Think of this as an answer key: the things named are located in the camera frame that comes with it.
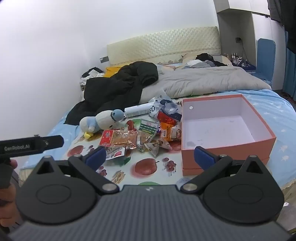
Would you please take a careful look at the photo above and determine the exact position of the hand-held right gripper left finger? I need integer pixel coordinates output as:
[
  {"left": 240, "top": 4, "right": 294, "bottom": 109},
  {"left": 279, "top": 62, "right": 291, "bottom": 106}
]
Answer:
[{"left": 35, "top": 146, "right": 119, "bottom": 195}]

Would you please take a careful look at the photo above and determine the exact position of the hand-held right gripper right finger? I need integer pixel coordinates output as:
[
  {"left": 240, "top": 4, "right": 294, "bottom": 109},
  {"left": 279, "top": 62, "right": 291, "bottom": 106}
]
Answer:
[{"left": 180, "top": 146, "right": 269, "bottom": 194}]

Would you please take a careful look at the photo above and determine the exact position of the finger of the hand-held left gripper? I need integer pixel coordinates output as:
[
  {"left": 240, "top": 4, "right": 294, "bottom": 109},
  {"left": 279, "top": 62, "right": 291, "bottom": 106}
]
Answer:
[{"left": 42, "top": 136, "right": 64, "bottom": 151}]

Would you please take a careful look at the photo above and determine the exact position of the red label orange snack packet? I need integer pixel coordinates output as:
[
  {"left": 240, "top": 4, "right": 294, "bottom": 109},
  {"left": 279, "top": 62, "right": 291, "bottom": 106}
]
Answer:
[{"left": 99, "top": 129, "right": 138, "bottom": 149}]

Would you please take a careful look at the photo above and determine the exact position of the pink cardboard box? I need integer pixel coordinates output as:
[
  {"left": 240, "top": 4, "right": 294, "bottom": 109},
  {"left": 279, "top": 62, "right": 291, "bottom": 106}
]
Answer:
[{"left": 181, "top": 94, "right": 277, "bottom": 176}]

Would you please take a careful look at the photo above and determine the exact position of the small clear snack wrapper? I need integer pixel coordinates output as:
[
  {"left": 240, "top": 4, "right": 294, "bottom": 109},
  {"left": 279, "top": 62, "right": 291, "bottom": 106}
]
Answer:
[{"left": 136, "top": 136, "right": 148, "bottom": 153}]

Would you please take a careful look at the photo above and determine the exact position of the triangular clear snack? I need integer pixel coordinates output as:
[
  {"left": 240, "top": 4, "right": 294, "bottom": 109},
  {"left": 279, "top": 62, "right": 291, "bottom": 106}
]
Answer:
[{"left": 144, "top": 139, "right": 173, "bottom": 156}]

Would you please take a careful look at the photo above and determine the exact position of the red white snack packet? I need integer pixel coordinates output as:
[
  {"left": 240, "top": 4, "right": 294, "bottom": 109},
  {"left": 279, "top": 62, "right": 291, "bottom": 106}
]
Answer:
[{"left": 157, "top": 111, "right": 177, "bottom": 126}]

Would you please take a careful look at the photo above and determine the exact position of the green label snack packet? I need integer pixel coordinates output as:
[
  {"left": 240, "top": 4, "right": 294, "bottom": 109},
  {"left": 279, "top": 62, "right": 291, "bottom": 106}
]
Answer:
[{"left": 137, "top": 119, "right": 160, "bottom": 139}]

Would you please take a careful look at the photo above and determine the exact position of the person's left hand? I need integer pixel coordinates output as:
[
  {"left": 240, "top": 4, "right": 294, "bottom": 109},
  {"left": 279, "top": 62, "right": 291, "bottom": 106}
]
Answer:
[{"left": 0, "top": 159, "right": 22, "bottom": 233}]

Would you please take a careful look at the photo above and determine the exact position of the blue white plush penguin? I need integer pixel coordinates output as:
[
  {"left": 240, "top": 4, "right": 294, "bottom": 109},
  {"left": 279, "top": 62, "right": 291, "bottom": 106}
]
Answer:
[{"left": 80, "top": 109, "right": 126, "bottom": 139}]

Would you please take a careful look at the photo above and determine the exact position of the fruit printed mat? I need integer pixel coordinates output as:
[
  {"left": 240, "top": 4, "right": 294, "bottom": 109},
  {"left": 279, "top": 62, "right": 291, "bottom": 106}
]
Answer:
[{"left": 59, "top": 113, "right": 192, "bottom": 186}]

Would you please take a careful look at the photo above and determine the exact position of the white cylindrical can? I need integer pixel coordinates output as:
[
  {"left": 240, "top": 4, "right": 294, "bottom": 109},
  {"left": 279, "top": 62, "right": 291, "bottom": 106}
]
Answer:
[{"left": 124, "top": 103, "right": 154, "bottom": 118}]

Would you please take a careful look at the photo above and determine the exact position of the clear blue-printed plastic bag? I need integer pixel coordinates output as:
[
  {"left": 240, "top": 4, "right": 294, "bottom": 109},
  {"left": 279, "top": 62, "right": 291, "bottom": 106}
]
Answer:
[{"left": 148, "top": 89, "right": 183, "bottom": 121}]

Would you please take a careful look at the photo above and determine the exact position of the black puffer jacket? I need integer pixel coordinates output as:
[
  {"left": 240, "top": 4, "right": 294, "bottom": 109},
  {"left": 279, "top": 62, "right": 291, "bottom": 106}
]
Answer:
[{"left": 64, "top": 61, "right": 159, "bottom": 126}]

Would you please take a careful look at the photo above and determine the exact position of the black white bag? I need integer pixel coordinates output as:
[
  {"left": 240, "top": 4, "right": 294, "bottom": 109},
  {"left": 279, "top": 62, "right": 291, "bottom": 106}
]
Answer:
[{"left": 80, "top": 67, "right": 105, "bottom": 92}]

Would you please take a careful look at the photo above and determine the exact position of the grey quilt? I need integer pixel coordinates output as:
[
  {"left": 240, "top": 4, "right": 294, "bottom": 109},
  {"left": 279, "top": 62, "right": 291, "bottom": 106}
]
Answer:
[{"left": 139, "top": 65, "right": 272, "bottom": 103}]

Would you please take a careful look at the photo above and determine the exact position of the yellow cloth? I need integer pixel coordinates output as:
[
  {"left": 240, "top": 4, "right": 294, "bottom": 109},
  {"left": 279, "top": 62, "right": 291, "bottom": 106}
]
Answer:
[{"left": 103, "top": 66, "right": 123, "bottom": 78}]

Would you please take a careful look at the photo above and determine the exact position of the pile of clothes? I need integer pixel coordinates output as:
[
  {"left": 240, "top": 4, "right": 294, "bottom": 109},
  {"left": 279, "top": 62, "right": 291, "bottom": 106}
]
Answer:
[{"left": 181, "top": 53, "right": 232, "bottom": 69}]

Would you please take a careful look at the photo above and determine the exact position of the group of small bottles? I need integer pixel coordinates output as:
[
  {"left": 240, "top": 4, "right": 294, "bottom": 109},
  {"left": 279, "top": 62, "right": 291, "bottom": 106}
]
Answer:
[{"left": 225, "top": 53, "right": 243, "bottom": 64}]

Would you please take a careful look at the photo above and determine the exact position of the blue chair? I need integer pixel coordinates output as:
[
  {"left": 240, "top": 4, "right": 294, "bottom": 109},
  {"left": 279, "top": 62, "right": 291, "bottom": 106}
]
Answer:
[{"left": 254, "top": 38, "right": 277, "bottom": 84}]

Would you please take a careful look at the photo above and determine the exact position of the blue curtain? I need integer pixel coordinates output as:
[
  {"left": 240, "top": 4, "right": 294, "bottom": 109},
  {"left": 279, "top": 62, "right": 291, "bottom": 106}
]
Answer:
[{"left": 283, "top": 30, "right": 296, "bottom": 102}]

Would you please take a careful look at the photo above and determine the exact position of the cream padded headboard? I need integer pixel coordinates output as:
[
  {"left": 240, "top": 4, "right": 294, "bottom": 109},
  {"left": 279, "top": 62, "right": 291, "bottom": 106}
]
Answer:
[{"left": 106, "top": 26, "right": 221, "bottom": 66}]

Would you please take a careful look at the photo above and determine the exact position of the white wardrobe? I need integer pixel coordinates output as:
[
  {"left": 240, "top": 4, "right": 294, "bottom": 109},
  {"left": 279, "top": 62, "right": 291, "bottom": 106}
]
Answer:
[{"left": 213, "top": 0, "right": 271, "bottom": 67}]

